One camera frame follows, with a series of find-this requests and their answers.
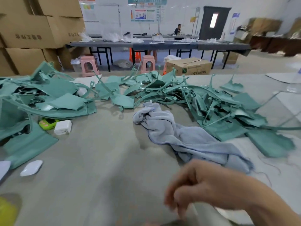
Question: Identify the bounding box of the grey-blue wiping cloth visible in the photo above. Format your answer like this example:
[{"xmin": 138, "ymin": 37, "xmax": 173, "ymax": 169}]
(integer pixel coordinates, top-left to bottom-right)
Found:
[{"xmin": 133, "ymin": 102, "xmax": 255, "ymax": 175}]

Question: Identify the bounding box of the white oval plastic piece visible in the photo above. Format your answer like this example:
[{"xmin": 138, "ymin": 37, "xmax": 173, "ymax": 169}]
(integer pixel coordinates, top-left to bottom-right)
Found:
[{"xmin": 20, "ymin": 160, "xmax": 43, "ymax": 177}]

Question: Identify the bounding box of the colourful wall poster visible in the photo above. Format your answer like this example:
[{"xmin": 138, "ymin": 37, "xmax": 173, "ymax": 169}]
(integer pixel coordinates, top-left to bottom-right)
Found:
[{"xmin": 131, "ymin": 7, "xmax": 157, "ymax": 23}]

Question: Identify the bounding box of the long grey work table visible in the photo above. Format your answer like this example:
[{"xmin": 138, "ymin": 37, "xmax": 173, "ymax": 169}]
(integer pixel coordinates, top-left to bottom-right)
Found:
[{"xmin": 66, "ymin": 39, "xmax": 252, "ymax": 73}]

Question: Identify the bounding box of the white power adapter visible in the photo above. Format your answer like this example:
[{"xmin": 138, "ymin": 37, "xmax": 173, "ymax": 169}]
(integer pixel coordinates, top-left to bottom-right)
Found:
[{"xmin": 54, "ymin": 120, "xmax": 72, "ymax": 136}]

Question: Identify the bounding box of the green and yellow gadget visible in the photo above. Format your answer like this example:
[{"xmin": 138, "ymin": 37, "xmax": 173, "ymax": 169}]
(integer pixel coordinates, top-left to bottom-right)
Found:
[{"xmin": 39, "ymin": 117, "xmax": 59, "ymax": 131}]

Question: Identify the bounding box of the heap of clear plastic bags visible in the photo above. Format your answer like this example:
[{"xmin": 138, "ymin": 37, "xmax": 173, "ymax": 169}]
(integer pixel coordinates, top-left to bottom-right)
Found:
[{"xmin": 79, "ymin": 31, "xmax": 144, "ymax": 44}]

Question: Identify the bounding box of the pink plastic stool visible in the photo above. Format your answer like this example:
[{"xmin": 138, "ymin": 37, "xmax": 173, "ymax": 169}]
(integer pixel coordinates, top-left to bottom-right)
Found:
[
  {"xmin": 141, "ymin": 55, "xmax": 156, "ymax": 73},
  {"xmin": 79, "ymin": 55, "xmax": 100, "ymax": 77}
]

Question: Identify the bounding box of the stack of brown cardboard boxes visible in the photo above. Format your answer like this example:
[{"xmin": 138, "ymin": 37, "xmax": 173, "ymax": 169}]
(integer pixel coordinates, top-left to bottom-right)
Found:
[{"xmin": 0, "ymin": 0, "xmax": 86, "ymax": 77}]

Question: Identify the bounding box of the pile of green plastic parts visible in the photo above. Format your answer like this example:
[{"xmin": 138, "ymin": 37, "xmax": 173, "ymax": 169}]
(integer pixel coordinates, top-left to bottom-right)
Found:
[{"xmin": 0, "ymin": 61, "xmax": 301, "ymax": 170}]

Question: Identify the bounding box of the yellow object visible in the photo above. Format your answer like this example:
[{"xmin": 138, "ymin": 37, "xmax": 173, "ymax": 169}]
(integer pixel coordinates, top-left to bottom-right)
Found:
[{"xmin": 0, "ymin": 195, "xmax": 19, "ymax": 226}]

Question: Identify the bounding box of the brown cardboard box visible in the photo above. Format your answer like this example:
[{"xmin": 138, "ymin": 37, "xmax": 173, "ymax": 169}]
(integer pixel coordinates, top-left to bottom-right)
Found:
[{"xmin": 163, "ymin": 58, "xmax": 213, "ymax": 76}]

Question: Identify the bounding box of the person's right hand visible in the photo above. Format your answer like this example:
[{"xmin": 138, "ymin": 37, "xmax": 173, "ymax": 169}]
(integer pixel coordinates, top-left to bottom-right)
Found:
[{"xmin": 164, "ymin": 160, "xmax": 258, "ymax": 219}]

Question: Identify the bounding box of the dark door with window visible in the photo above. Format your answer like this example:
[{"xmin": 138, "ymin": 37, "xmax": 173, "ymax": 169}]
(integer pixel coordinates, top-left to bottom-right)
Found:
[{"xmin": 199, "ymin": 6, "xmax": 232, "ymax": 41}]

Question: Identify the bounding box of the orange object under table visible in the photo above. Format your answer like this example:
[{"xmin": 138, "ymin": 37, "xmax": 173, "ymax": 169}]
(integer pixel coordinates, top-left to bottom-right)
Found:
[{"xmin": 129, "ymin": 48, "xmax": 142, "ymax": 62}]

